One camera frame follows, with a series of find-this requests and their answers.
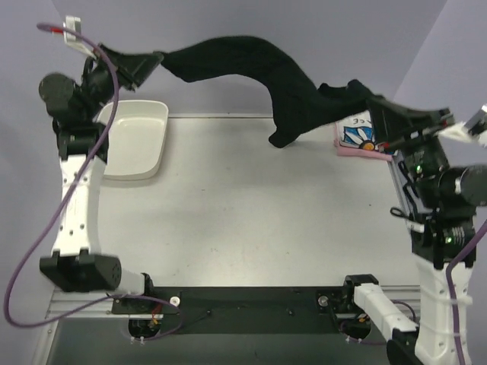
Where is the black t shirt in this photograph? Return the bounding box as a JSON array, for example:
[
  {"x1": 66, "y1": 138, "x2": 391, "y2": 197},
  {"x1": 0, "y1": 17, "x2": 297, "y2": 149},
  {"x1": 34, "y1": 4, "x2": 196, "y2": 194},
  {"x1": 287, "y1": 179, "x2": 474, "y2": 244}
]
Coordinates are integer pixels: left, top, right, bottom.
[{"x1": 161, "y1": 36, "x2": 374, "y2": 148}]

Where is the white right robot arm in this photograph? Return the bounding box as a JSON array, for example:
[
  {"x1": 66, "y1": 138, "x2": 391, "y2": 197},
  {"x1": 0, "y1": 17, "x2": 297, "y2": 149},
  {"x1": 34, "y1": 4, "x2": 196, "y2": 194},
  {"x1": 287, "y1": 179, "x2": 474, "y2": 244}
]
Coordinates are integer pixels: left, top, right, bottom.
[{"x1": 352, "y1": 97, "x2": 486, "y2": 364}]

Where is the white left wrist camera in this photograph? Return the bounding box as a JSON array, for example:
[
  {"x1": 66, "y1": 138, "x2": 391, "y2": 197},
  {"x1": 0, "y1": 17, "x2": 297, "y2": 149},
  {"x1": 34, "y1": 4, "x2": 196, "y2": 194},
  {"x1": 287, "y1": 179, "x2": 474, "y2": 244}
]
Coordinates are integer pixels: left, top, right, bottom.
[{"x1": 63, "y1": 15, "x2": 96, "y2": 59}]

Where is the white plastic bin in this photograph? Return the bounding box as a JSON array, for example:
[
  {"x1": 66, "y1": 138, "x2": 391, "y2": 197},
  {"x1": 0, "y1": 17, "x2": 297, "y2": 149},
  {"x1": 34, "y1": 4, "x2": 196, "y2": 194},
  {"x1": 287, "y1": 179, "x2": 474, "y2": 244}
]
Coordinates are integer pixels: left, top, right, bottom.
[{"x1": 104, "y1": 100, "x2": 169, "y2": 181}]

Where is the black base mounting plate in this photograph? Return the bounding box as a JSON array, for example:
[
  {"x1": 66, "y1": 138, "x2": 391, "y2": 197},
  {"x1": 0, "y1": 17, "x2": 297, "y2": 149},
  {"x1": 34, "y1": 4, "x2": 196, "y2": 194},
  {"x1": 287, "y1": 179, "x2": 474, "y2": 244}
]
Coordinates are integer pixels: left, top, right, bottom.
[{"x1": 112, "y1": 285, "x2": 385, "y2": 335}]

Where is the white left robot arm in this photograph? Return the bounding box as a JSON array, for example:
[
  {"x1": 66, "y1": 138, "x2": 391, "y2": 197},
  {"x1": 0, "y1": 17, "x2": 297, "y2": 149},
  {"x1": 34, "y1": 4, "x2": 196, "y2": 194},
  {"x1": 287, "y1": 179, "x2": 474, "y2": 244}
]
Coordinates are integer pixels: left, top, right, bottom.
[{"x1": 39, "y1": 45, "x2": 164, "y2": 313}]

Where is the white daisy print t shirt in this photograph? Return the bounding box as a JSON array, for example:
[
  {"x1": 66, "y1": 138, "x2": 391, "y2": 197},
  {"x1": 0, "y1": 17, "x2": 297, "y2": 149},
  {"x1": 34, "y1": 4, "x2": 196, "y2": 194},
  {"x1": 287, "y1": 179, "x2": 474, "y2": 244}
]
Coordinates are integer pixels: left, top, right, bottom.
[{"x1": 335, "y1": 111, "x2": 378, "y2": 151}]

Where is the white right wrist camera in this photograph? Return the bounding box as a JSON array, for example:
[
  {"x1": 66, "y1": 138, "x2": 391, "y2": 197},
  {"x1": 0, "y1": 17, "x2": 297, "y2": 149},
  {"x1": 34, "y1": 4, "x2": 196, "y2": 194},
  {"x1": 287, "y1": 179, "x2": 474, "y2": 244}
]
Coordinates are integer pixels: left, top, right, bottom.
[{"x1": 438, "y1": 104, "x2": 487, "y2": 148}]

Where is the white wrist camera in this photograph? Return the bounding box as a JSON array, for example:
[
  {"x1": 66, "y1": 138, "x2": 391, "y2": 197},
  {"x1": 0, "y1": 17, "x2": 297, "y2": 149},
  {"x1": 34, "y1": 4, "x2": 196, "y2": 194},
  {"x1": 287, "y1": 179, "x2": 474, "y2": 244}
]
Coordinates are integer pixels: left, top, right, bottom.
[
  {"x1": 63, "y1": 15, "x2": 96, "y2": 59},
  {"x1": 438, "y1": 104, "x2": 487, "y2": 148}
]

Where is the aluminium front rail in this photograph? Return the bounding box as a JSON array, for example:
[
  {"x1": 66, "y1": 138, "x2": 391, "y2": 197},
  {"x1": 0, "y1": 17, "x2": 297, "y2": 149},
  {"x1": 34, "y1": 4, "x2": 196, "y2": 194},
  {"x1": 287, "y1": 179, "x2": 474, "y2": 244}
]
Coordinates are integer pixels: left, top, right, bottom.
[{"x1": 45, "y1": 288, "x2": 130, "y2": 319}]

